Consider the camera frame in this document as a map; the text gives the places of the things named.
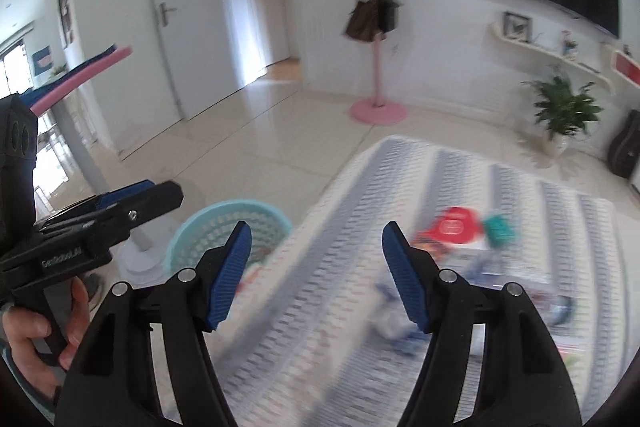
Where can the person's left hand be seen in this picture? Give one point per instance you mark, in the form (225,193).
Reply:
(25,337)

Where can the small colourful figurine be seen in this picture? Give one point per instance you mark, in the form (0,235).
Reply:
(569,46)

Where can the black bag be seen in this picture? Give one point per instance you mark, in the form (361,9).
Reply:
(389,14)

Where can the pink coat rack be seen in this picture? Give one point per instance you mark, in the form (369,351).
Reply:
(378,112)

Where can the teal snack packet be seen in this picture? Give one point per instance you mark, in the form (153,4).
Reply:
(499,231)

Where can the black guitar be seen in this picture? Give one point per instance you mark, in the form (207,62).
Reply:
(625,147)

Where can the red white box shelf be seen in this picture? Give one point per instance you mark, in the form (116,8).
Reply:
(627,67)

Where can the white wavy wall shelf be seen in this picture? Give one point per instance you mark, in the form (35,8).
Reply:
(545,56)

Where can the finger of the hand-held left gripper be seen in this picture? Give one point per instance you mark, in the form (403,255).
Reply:
(127,192)
(155,202)

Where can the brown bag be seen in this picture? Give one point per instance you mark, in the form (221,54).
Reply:
(360,24)

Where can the dark wall picture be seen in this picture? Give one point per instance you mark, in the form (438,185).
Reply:
(63,7)

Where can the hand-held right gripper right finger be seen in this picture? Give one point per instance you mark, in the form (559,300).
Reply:
(407,277)

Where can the dark blue wrapper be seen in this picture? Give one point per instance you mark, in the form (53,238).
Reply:
(562,309)

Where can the pink white stand table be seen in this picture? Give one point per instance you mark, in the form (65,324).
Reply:
(75,84)

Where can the green potted plant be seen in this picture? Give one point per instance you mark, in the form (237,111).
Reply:
(565,107)

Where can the light blue plastic basket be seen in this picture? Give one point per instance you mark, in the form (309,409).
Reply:
(210,222)

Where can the white door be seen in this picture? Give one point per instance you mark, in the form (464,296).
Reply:
(200,7)

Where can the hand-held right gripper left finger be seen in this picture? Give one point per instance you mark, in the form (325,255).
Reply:
(230,277)

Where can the white blue plastic wrapper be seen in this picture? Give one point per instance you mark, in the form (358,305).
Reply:
(389,319)

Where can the red snack packet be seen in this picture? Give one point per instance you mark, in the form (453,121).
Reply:
(452,227)

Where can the butterfly picture frame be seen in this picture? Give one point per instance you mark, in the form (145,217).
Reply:
(517,27)

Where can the striped woven table cloth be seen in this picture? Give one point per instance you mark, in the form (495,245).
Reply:
(350,232)

